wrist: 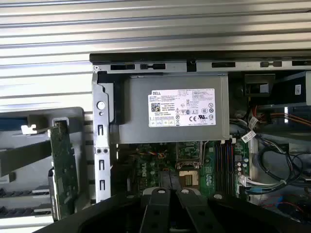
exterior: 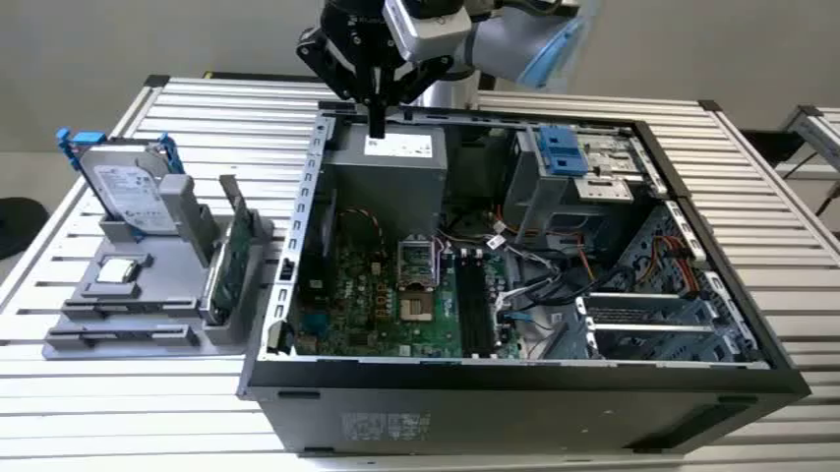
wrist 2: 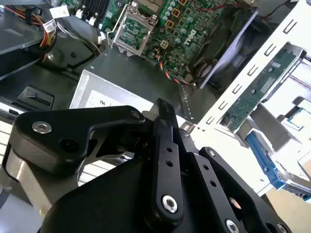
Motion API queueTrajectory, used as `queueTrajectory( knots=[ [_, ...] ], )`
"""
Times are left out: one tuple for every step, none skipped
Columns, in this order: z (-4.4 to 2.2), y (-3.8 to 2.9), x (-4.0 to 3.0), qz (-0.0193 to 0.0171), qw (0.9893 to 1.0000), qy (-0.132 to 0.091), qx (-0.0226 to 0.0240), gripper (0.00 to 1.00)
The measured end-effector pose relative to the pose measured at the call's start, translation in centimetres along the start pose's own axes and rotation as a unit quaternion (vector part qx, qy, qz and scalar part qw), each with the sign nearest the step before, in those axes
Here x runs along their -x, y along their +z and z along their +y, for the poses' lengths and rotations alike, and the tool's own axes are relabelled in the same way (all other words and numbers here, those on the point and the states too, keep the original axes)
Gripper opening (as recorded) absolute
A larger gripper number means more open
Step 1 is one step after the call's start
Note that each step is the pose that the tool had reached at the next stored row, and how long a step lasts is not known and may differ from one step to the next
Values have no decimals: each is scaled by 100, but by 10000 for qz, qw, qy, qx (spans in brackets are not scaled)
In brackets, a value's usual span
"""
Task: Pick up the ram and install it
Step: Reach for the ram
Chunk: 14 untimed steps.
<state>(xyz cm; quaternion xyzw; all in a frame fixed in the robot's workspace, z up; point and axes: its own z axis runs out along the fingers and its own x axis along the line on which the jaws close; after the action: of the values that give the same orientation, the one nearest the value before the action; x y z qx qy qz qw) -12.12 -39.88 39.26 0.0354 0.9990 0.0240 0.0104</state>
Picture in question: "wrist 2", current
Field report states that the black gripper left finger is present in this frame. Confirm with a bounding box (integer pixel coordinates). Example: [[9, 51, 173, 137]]
[[2, 98, 185, 228]]

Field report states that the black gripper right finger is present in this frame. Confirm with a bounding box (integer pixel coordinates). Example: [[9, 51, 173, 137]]
[[178, 128, 292, 233]]

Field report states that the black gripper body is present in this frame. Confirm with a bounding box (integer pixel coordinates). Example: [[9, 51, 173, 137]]
[[41, 152, 219, 233]]

